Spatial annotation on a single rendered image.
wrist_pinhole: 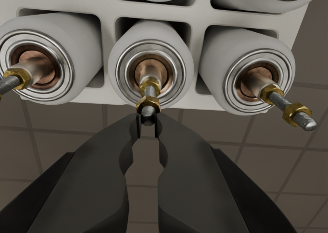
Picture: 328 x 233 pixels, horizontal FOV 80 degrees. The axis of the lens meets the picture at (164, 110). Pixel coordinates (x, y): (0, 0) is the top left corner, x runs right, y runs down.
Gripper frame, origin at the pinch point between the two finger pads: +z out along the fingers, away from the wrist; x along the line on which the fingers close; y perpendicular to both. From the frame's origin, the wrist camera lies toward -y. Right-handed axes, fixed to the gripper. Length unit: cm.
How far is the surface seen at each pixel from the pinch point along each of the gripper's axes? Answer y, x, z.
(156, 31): -3.9, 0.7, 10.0
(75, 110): 18.3, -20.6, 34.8
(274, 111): 20, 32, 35
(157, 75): -0.3, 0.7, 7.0
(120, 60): -1.2, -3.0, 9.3
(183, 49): -2.1, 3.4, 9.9
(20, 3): -6.3, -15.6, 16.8
